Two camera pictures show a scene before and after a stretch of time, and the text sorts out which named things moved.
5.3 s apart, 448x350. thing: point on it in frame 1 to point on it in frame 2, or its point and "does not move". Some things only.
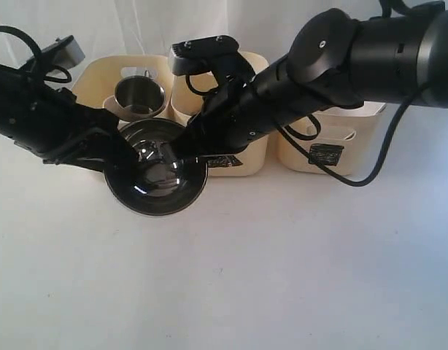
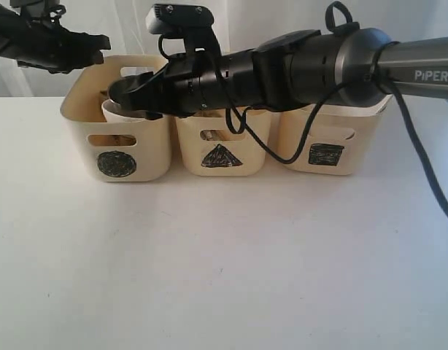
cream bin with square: (346, 141) does not move
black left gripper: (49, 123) to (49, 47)
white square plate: (368, 109) does not move
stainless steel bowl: (163, 179) to (113, 108)
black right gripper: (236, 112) to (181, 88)
